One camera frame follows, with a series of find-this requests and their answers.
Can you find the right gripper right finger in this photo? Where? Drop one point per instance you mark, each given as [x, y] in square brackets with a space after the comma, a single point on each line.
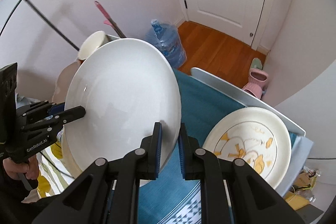
[199, 164]

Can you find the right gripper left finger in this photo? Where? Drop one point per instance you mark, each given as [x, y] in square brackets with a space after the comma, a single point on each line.
[125, 174]

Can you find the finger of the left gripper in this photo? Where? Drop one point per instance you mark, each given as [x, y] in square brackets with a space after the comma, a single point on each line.
[49, 127]
[39, 111]

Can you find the brown plastic basin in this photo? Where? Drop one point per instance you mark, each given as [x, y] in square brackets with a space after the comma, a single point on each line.
[63, 82]

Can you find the small duck pattern plate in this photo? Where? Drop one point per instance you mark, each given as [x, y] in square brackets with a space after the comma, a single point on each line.
[257, 136]

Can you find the white oval plate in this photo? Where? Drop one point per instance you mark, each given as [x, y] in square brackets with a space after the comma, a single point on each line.
[126, 86]

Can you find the cream bowl small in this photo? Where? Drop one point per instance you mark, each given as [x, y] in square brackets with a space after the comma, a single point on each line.
[91, 44]

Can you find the person's left hand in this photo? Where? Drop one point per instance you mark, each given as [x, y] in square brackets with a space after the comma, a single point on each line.
[30, 169]

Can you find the blue patterned tablecloth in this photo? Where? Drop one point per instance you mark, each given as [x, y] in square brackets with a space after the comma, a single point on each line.
[250, 198]

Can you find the striped floral bedding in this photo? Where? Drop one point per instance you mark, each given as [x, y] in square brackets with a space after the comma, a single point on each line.
[53, 176]

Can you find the black clothes rack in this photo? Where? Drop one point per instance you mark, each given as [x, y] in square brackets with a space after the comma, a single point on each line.
[44, 18]

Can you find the pink slipper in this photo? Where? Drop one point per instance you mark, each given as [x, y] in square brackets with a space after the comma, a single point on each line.
[257, 82]

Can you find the green slipper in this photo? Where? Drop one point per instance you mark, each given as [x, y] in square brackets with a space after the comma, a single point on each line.
[256, 64]

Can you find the blue water jug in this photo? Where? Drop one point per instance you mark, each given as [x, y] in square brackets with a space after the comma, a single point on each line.
[166, 39]

